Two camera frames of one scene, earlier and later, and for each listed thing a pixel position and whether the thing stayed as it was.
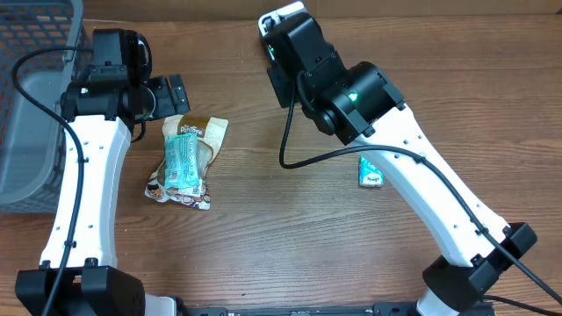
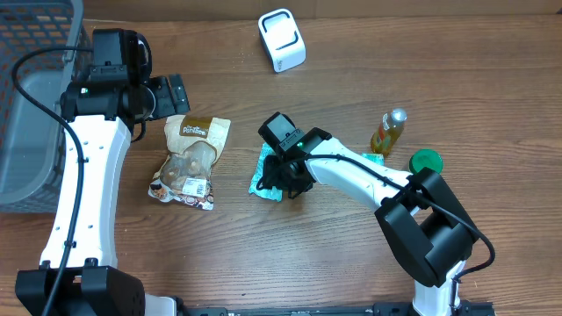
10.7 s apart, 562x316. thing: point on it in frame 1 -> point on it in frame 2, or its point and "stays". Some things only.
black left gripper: (168, 106) stays
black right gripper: (286, 87) -> (275, 179)
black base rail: (399, 308) stays
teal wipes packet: (182, 166) -> (270, 193)
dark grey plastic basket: (32, 139) stays
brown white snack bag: (210, 132) stays
